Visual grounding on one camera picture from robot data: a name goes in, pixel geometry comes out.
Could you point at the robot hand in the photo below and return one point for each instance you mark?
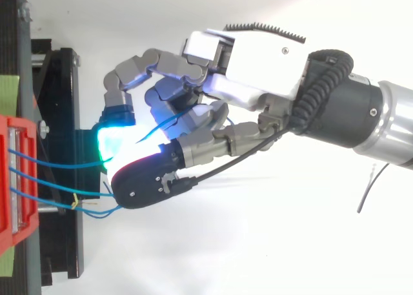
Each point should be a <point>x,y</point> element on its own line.
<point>258,66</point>

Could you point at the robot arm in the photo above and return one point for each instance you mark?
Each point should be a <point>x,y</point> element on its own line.
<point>364,114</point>

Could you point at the black stand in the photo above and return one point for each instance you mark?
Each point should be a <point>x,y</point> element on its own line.
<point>55,146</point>

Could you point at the red bin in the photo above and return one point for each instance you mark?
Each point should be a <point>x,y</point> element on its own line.
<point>19,179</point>

